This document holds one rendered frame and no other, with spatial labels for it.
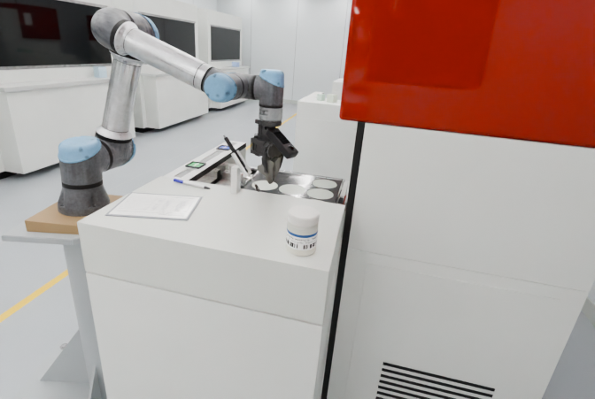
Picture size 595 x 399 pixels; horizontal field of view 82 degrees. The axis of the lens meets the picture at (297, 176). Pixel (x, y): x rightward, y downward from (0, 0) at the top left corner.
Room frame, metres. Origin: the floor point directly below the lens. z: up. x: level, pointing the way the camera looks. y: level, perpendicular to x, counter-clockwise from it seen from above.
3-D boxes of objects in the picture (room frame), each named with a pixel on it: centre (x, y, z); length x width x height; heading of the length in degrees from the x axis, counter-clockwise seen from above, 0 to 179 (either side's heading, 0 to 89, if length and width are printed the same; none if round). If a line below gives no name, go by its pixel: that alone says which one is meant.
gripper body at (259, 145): (1.09, 0.10, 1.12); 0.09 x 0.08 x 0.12; 52
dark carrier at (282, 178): (1.20, 0.02, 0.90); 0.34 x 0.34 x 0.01; 78
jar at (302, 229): (0.69, -0.02, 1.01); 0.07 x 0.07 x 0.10
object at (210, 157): (1.34, 0.36, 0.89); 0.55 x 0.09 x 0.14; 168
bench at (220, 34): (8.26, 2.08, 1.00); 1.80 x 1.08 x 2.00; 168
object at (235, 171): (0.98, 0.17, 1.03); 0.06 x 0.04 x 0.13; 78
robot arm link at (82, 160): (1.05, 0.70, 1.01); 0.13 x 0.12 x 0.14; 170
